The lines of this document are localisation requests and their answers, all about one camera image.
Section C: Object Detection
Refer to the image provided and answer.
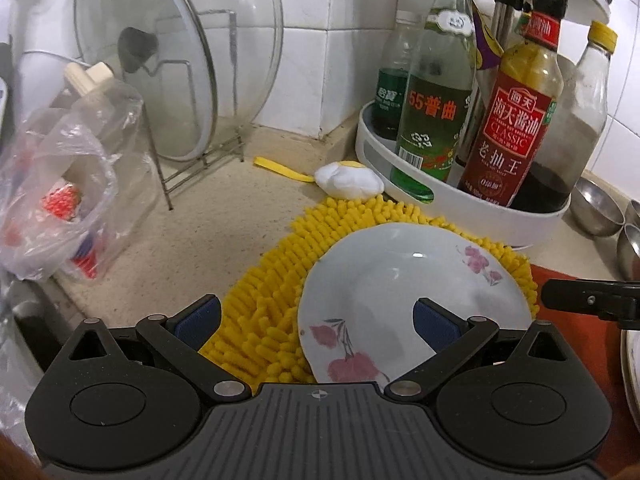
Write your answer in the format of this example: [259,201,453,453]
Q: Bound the small green-label bottle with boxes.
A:
[371,10,425,141]

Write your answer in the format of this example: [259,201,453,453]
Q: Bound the red mat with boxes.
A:
[529,262,640,436]

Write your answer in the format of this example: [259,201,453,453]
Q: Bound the white floral plate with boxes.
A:
[297,223,533,386]

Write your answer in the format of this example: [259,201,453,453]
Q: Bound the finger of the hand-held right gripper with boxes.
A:
[541,277,640,331]

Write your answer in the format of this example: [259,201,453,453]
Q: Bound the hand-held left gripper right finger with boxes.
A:
[384,297,576,404]

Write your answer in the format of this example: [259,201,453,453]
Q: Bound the red-label soy sauce bottle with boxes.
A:
[456,0,565,208]

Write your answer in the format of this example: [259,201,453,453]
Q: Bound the large glass pot lid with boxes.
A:
[74,0,284,162]

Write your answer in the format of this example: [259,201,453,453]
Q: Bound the egg-shaped plush towel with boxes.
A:
[253,156,386,197]

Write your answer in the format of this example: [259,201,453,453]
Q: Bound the purple packet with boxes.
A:
[470,0,505,68]

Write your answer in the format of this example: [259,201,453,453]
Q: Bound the white rotating condiment rack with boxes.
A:
[356,0,613,251]

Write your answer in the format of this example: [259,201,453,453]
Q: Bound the clear plastic bag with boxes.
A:
[0,77,146,281]

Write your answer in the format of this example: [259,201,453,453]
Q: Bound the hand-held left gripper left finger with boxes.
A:
[62,294,251,404]

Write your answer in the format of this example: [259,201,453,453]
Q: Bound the tall green glass bottle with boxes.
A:
[390,0,478,201]

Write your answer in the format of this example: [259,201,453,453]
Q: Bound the yellow chenille mat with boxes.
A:
[199,195,541,386]

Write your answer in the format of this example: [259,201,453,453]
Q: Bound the yellow-cap dark sauce bottle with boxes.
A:
[510,20,618,213]

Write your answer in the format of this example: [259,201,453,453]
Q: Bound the metal wire lid rack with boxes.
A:
[142,9,246,211]

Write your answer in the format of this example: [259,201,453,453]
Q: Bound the glass lid with beige knob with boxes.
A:
[15,49,151,171]

